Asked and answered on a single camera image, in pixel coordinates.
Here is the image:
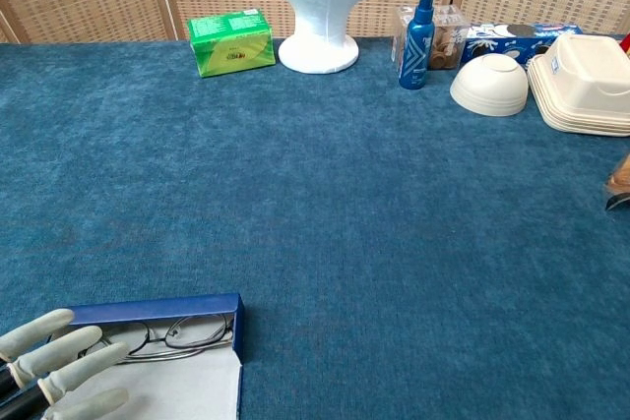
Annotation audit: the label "blue table cloth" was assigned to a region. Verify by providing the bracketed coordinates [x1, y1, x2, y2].
[0, 35, 630, 420]

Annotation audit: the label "cream upturned bowl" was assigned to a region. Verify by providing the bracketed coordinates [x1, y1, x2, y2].
[449, 53, 530, 118]

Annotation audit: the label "blue spray bottle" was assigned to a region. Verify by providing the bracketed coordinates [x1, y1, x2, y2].
[398, 0, 437, 91]

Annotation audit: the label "clear plastic biscuit box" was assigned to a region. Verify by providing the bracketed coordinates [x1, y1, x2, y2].
[391, 4, 472, 72]

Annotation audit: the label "green cardboard box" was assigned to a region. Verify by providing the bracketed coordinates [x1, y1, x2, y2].
[187, 8, 277, 79]

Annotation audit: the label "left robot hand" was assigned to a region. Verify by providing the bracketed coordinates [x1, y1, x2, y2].
[0, 308, 130, 420]

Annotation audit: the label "cream lunch box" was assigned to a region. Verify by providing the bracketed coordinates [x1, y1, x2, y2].
[527, 33, 630, 138]

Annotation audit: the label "blue cookie box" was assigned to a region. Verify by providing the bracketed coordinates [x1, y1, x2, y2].
[462, 22, 584, 67]

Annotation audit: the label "bread in clear bag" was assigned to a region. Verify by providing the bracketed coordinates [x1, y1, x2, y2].
[602, 152, 630, 212]

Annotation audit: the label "thin-framed eyeglasses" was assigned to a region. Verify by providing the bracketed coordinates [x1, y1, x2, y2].
[81, 314, 235, 361]

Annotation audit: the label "blue glasses case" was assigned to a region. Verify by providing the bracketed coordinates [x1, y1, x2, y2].
[46, 292, 246, 420]

